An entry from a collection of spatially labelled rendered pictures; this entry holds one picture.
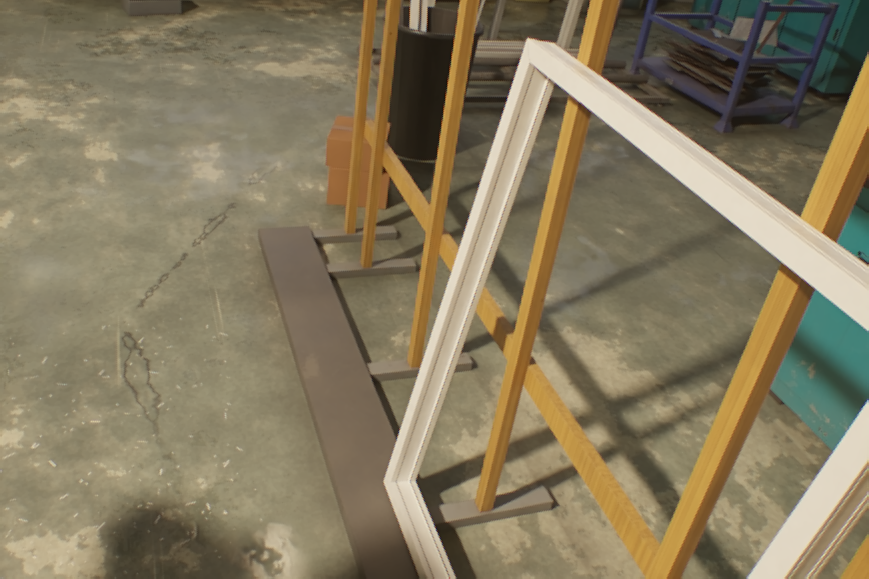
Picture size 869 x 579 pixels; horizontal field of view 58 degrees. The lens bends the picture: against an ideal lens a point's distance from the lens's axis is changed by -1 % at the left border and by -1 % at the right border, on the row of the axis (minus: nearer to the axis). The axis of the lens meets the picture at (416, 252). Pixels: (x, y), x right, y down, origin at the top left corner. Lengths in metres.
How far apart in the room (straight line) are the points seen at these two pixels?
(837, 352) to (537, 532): 1.28
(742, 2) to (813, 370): 5.80
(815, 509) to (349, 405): 1.89
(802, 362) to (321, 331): 1.83
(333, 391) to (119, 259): 1.27
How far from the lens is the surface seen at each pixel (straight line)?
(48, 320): 3.36
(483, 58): 6.33
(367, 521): 2.48
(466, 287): 2.10
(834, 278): 1.18
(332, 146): 4.00
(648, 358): 3.47
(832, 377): 3.21
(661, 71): 6.78
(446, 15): 4.94
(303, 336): 3.10
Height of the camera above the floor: 1.95
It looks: 31 degrees down
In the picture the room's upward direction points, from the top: 8 degrees clockwise
